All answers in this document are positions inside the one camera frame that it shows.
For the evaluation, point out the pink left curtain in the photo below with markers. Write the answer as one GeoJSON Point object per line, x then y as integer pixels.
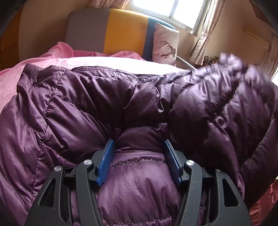
{"type": "Point", "coordinates": [111, 4]}

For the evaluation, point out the purple quilted down jacket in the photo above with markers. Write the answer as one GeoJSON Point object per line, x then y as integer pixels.
{"type": "Point", "coordinates": [222, 116]}

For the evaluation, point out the wooden wardrobe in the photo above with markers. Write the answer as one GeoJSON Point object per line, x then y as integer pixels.
{"type": "Point", "coordinates": [9, 42]}

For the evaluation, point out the grey yellow blue headboard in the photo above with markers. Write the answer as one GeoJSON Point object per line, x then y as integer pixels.
{"type": "Point", "coordinates": [112, 30]}

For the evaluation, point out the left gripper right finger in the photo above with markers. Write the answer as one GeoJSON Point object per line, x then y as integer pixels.
{"type": "Point", "coordinates": [225, 204]}

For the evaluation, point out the pink right curtain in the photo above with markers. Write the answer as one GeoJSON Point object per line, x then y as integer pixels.
{"type": "Point", "coordinates": [212, 18]}

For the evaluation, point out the white deer print pillow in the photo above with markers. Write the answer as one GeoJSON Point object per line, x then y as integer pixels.
{"type": "Point", "coordinates": [165, 45]}

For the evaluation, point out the pink curtain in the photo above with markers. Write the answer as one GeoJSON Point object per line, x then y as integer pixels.
{"type": "Point", "coordinates": [111, 4]}
{"type": "Point", "coordinates": [212, 18]}

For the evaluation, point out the wooden shelf with clutter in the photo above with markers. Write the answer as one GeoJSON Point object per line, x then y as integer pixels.
{"type": "Point", "coordinates": [210, 60]}

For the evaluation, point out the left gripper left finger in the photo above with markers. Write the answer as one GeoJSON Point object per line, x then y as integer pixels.
{"type": "Point", "coordinates": [52, 205]}

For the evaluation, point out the window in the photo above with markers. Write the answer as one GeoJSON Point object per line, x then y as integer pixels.
{"type": "Point", "coordinates": [184, 14]}

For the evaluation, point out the pink bed cover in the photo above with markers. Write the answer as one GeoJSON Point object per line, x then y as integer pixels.
{"type": "Point", "coordinates": [64, 56]}

